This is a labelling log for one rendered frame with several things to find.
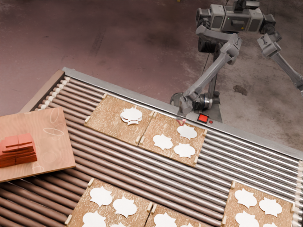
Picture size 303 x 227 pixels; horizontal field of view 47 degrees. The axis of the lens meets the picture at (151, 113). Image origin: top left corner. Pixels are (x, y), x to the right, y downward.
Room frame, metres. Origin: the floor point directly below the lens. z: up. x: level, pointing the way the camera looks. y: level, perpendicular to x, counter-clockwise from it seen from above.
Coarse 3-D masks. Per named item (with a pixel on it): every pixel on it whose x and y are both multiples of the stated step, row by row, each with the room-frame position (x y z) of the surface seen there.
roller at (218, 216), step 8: (80, 160) 1.29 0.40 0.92; (96, 168) 1.26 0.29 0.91; (104, 168) 1.26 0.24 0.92; (112, 176) 1.22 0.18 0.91; (120, 176) 1.23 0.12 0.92; (136, 184) 1.19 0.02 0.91; (144, 184) 1.20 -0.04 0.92; (152, 192) 1.16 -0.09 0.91; (160, 192) 1.16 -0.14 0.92; (176, 200) 1.13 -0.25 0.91; (184, 200) 1.13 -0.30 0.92; (192, 208) 1.10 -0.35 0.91; (200, 208) 1.10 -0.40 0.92; (216, 216) 1.07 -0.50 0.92
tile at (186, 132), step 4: (180, 128) 1.70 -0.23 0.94; (184, 128) 1.70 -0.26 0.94; (188, 128) 1.71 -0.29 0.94; (192, 128) 1.72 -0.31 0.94; (180, 132) 1.66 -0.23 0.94; (184, 132) 1.67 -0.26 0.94; (188, 132) 1.67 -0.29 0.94; (192, 132) 1.68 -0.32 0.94; (196, 132) 1.69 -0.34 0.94; (180, 136) 1.63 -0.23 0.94; (184, 136) 1.63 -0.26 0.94; (188, 136) 1.64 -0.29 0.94; (192, 136) 1.64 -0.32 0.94
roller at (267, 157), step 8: (64, 80) 2.01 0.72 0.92; (72, 88) 1.95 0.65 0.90; (80, 88) 1.95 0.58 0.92; (96, 96) 1.91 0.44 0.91; (208, 136) 1.70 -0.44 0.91; (216, 136) 1.70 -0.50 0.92; (232, 144) 1.66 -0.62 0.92; (248, 152) 1.62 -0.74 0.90; (256, 152) 1.62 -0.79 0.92; (272, 160) 1.58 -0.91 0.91; (280, 160) 1.59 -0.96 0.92; (296, 168) 1.55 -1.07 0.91
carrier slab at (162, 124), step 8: (152, 120) 1.74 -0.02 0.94; (160, 120) 1.75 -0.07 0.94; (168, 120) 1.76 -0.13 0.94; (152, 128) 1.66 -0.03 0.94; (160, 128) 1.67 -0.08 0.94; (168, 128) 1.68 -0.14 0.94; (176, 128) 1.70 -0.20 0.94; (200, 128) 1.74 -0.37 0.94; (144, 136) 1.57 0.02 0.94; (152, 136) 1.58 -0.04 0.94; (168, 136) 1.61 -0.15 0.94; (176, 136) 1.62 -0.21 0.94; (200, 136) 1.66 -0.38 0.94; (144, 144) 1.50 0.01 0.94; (152, 144) 1.52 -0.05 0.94; (176, 144) 1.55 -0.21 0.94; (192, 144) 1.58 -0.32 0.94; (200, 144) 1.59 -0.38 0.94; (160, 152) 1.46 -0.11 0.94; (168, 152) 1.47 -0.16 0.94; (176, 160) 1.42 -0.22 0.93; (184, 160) 1.43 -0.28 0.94; (192, 160) 1.44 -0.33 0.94
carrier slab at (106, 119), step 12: (108, 96) 1.90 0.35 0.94; (96, 108) 1.76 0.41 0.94; (108, 108) 1.78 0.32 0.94; (120, 108) 1.80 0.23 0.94; (96, 120) 1.64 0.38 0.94; (108, 120) 1.66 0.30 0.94; (120, 120) 1.68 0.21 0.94; (144, 120) 1.72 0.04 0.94; (108, 132) 1.55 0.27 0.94; (120, 132) 1.57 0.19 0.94; (132, 132) 1.59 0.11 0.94; (132, 144) 1.49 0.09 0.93
